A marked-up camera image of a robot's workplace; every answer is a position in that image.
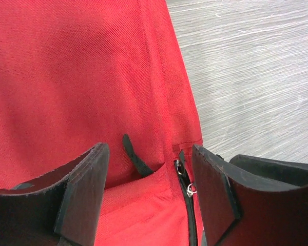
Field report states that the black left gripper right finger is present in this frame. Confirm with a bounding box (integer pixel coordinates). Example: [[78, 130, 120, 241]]
[[192, 145, 308, 245]]

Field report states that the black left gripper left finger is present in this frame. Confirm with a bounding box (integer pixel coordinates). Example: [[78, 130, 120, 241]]
[[0, 143, 109, 245]]

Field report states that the red student backpack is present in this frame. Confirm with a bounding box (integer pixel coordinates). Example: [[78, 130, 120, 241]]
[[0, 1, 203, 245]]

